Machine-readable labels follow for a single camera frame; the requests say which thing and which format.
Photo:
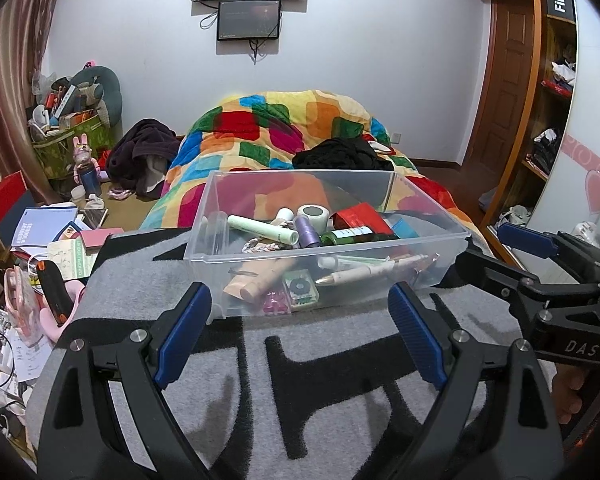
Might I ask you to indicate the green and white paper card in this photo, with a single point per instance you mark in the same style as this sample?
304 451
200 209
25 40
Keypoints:
72 257

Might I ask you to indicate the white wall outlet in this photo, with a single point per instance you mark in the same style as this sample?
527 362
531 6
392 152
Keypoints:
396 137

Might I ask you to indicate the dark purple clothing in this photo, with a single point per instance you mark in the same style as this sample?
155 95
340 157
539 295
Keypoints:
140 155

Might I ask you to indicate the blue notebook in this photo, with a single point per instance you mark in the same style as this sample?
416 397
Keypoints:
42 225

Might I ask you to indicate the colourful patchwork blanket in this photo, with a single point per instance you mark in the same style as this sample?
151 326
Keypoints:
280 120

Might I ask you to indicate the pink bunny toy bottle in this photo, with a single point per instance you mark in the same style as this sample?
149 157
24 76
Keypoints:
85 165

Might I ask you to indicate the green pump bottle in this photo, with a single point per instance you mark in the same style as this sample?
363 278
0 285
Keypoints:
347 236

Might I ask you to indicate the small black wall monitor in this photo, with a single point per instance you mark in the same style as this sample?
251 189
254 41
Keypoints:
250 20

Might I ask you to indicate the white tape roll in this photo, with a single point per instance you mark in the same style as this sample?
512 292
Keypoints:
314 215

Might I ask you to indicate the light green tube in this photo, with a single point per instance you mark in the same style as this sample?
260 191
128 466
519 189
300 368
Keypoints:
260 229

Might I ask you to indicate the clear plastic bin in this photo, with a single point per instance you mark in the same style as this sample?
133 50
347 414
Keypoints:
360 185

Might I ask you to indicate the red box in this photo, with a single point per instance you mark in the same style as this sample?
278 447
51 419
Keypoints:
2 202

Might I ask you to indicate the black clothing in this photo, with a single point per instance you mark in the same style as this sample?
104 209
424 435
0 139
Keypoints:
340 155

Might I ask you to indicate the white and green tube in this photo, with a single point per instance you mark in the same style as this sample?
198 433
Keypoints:
355 260

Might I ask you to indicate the green storage box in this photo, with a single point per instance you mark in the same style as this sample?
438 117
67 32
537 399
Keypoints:
75 147

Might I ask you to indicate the black box with white print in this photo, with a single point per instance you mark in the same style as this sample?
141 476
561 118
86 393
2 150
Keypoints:
560 2

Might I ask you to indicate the black and orange tool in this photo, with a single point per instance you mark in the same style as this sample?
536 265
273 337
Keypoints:
55 290

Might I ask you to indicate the red carton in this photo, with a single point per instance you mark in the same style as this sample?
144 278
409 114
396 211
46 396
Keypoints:
362 217

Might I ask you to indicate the grey and black blanket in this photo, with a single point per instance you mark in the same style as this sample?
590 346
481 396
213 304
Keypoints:
260 360

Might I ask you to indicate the beige tube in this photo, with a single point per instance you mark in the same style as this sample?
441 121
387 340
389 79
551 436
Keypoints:
260 280

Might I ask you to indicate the small green square box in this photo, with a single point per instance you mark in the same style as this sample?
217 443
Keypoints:
299 288

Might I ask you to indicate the white cup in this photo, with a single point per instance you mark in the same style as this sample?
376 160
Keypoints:
78 195

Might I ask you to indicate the pink bead packet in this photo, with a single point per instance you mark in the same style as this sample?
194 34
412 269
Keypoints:
275 302

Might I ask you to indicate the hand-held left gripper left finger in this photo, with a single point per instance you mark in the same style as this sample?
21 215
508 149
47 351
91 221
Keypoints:
180 342

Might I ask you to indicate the small white bottle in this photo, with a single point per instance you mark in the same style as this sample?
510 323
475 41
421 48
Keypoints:
284 216

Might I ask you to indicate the loose white papers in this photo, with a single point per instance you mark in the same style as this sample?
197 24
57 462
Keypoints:
25 360

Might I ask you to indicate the tablet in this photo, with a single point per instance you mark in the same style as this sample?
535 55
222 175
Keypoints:
95 217

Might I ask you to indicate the purple bottle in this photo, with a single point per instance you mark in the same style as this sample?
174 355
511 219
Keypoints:
307 232

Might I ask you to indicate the wooden wardrobe shelf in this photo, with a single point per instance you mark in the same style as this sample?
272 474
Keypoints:
545 110

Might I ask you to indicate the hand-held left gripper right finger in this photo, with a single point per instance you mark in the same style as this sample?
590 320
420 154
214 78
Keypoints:
420 345

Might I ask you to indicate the wooden door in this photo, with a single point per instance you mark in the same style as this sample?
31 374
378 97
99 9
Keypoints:
505 85

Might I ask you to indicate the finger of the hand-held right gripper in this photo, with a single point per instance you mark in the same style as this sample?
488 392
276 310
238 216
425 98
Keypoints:
490 270
527 240

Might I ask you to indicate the blue packet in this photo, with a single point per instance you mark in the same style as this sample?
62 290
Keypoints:
405 229

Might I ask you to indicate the cream pen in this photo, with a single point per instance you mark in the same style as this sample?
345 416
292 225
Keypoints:
365 272

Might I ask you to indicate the white shoes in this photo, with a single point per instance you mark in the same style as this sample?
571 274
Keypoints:
514 216

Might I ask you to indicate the striped pink curtain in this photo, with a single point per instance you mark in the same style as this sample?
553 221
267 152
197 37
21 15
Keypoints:
5 110

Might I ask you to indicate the person's right hand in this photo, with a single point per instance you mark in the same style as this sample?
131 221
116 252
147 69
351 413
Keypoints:
569 400

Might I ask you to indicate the pink flat box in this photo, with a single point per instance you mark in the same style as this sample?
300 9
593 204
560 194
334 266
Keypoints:
102 237

